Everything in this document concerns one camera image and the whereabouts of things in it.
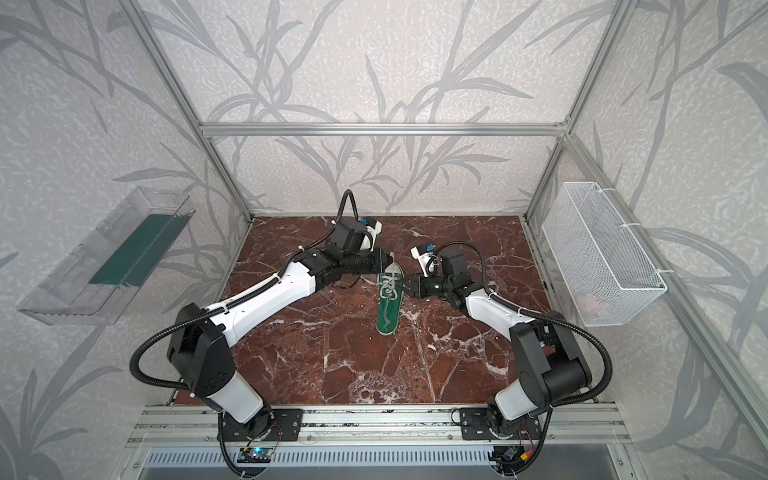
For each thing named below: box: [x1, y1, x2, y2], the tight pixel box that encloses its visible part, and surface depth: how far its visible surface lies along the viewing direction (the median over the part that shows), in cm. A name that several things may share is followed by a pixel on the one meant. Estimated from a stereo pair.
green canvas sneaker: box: [376, 252, 405, 336], surface depth 93 cm
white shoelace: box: [378, 273, 399, 312], surface depth 95 cm
